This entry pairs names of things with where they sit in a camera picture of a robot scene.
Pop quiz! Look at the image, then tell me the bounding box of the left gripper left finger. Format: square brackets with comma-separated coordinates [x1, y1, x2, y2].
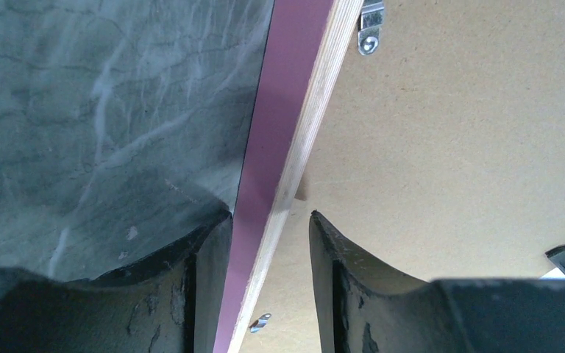
[0, 211, 232, 352]

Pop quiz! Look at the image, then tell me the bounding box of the brown frame backing board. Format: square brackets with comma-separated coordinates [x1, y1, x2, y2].
[240, 1, 565, 352]

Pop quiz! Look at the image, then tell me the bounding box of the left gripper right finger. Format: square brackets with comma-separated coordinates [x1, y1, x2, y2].
[309, 212, 565, 352]

